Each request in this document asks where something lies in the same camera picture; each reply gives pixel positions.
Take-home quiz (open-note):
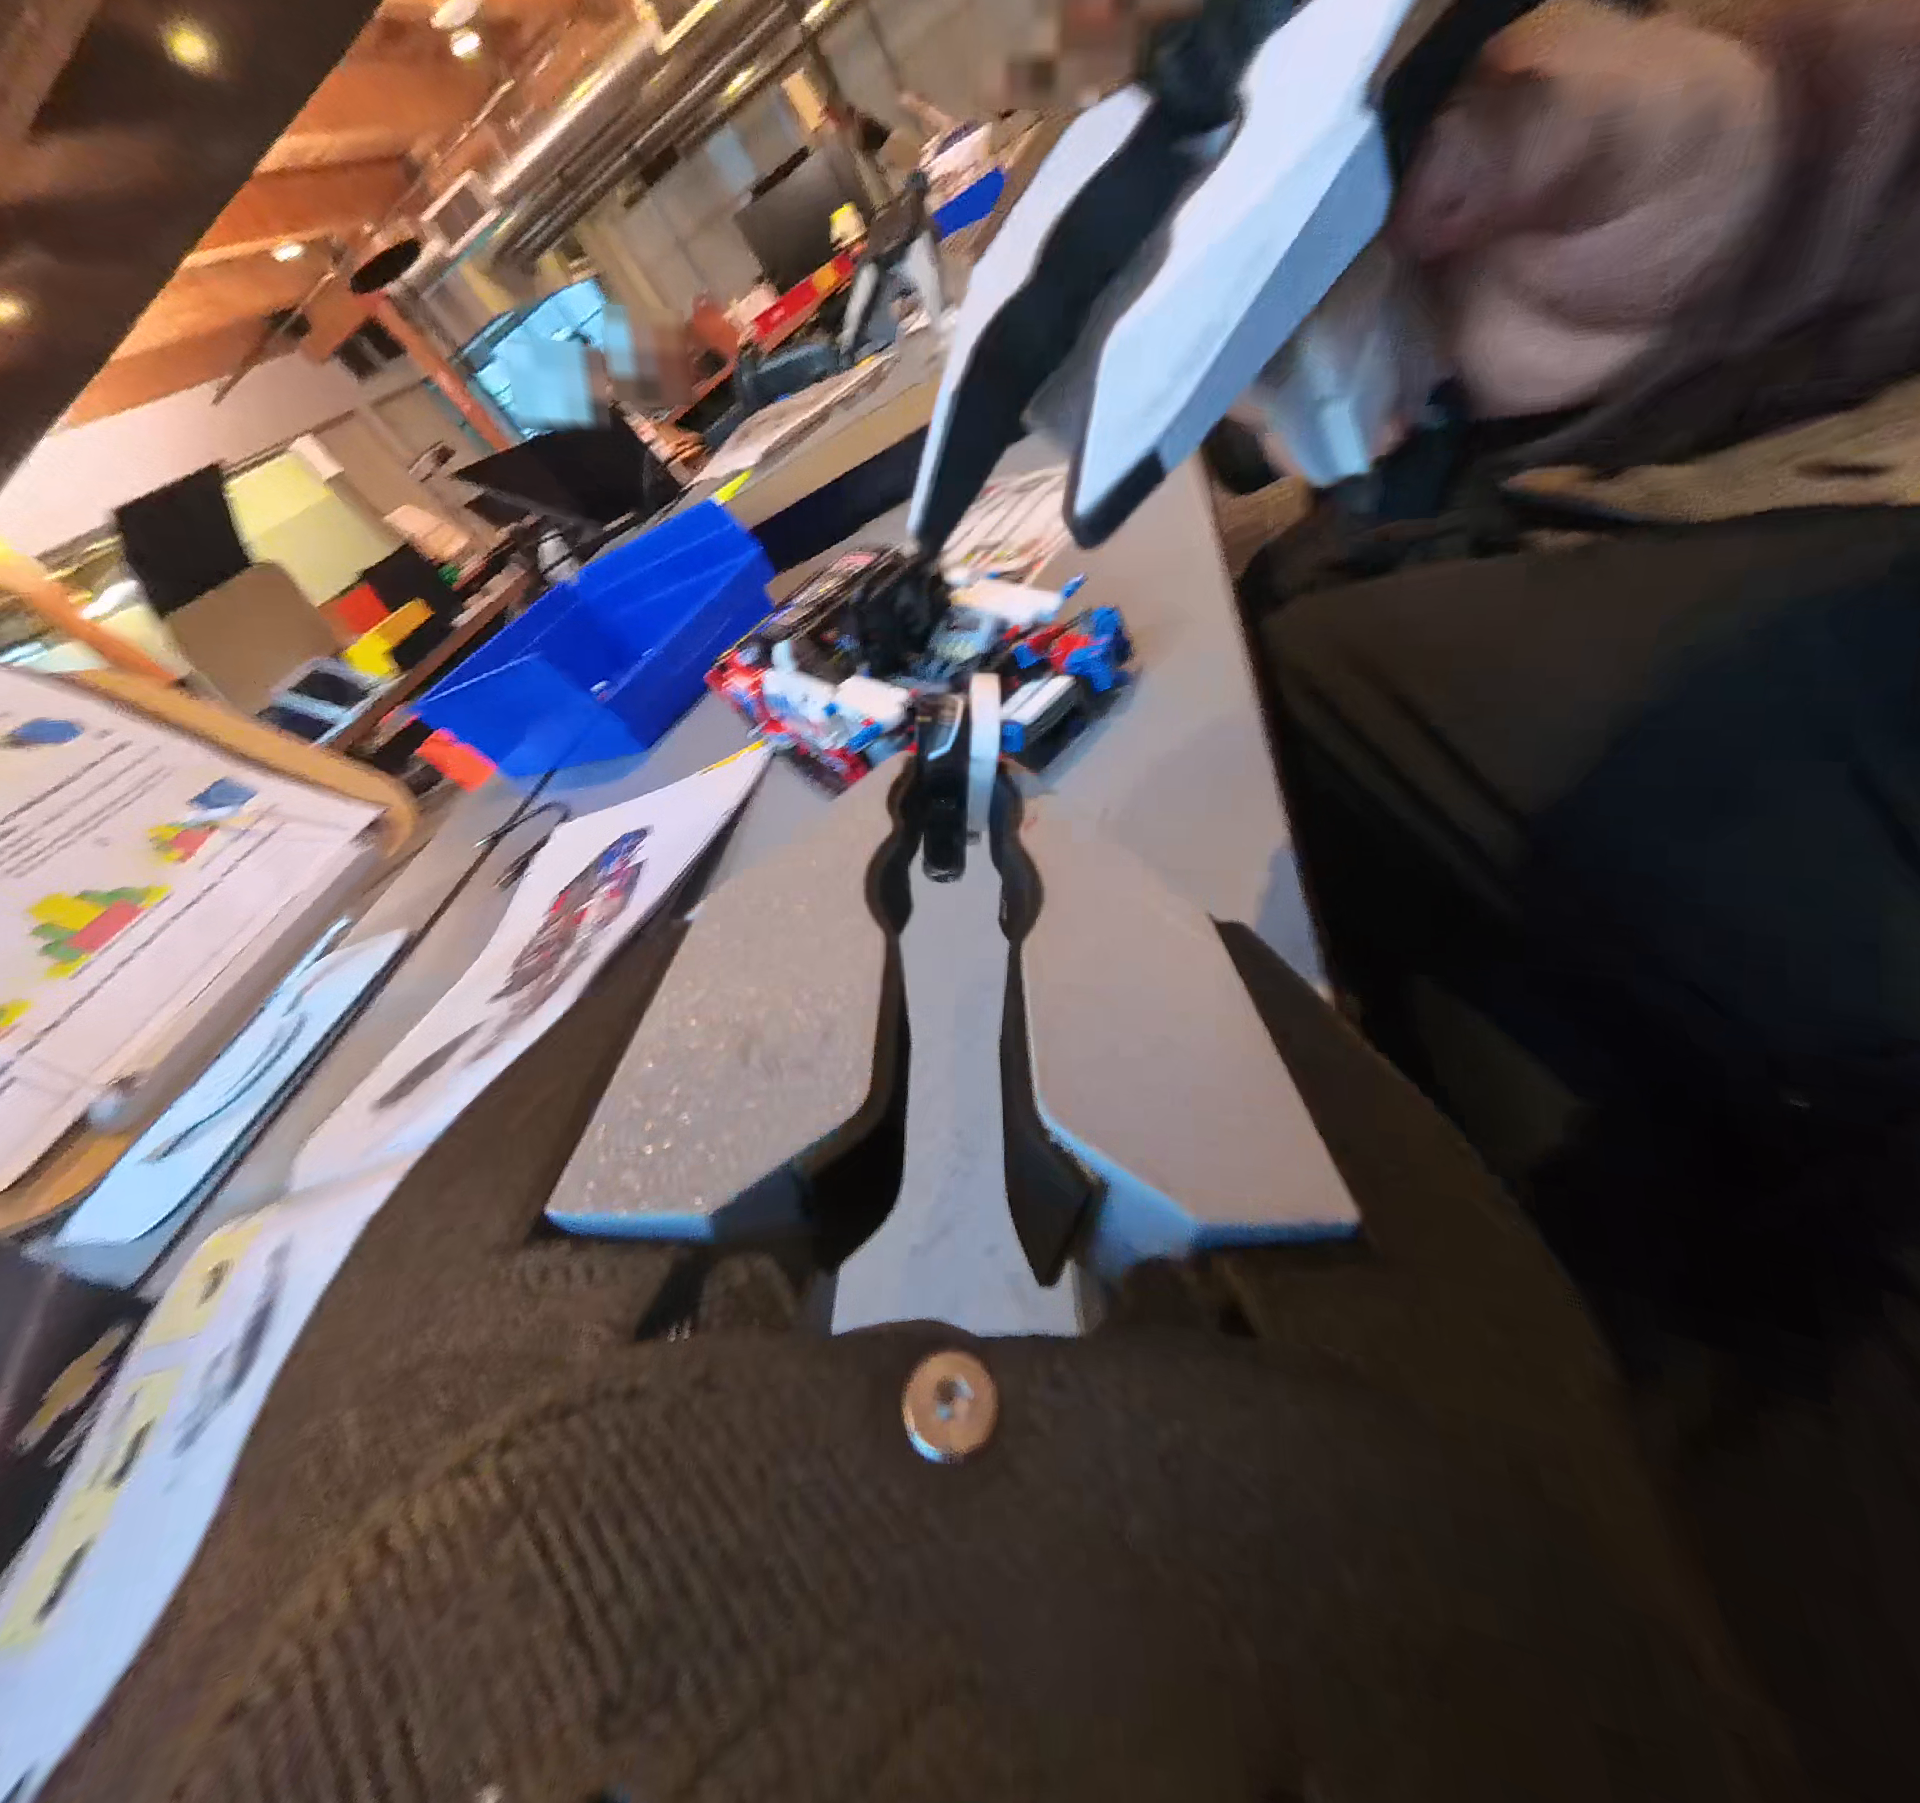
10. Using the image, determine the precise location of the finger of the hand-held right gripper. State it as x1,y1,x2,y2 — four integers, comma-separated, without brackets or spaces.
905,84,1201,554
1062,0,1468,547

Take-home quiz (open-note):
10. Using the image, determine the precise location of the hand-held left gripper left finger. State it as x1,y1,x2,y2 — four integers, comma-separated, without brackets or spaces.
544,755,916,1274

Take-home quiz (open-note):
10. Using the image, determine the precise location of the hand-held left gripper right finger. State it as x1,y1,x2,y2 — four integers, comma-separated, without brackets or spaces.
989,769,1362,1288

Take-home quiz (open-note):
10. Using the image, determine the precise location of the black white toy car panel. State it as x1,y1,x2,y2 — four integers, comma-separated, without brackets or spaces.
918,671,1010,886

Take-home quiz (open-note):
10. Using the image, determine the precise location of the person's right forearm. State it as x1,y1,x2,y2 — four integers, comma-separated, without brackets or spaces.
1650,0,1920,425

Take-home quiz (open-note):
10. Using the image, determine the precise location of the grey desk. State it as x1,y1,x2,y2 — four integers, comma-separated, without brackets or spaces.
660,317,991,560
142,424,1330,1324

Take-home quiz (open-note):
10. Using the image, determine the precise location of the person's right hand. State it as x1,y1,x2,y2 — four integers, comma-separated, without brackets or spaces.
1393,0,1805,417

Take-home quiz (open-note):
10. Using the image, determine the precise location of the open instruction booklet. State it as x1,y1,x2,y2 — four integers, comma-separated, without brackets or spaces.
0,746,772,1797

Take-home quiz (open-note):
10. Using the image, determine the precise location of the toy brick car chassis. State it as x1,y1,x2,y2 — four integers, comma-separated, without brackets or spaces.
839,551,1136,770

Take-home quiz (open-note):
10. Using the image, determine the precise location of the blue plastic bin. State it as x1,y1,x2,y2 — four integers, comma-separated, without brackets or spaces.
412,498,777,780

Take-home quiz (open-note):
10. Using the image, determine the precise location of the bright blue screen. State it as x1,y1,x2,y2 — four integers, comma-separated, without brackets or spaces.
461,276,635,434

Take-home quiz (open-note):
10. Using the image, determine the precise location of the white sign stand base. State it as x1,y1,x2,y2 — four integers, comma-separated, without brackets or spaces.
46,924,410,1288

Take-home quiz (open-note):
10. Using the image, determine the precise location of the printed instruction sign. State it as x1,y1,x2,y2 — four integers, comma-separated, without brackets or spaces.
0,663,422,1189

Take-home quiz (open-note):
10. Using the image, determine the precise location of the black toy set box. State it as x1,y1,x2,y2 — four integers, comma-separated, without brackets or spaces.
0,1240,150,1572

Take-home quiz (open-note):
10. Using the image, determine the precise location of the black monitor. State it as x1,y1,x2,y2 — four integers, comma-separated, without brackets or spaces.
115,463,251,619

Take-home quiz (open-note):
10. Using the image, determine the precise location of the black usb cable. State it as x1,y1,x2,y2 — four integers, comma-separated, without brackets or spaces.
478,769,575,893

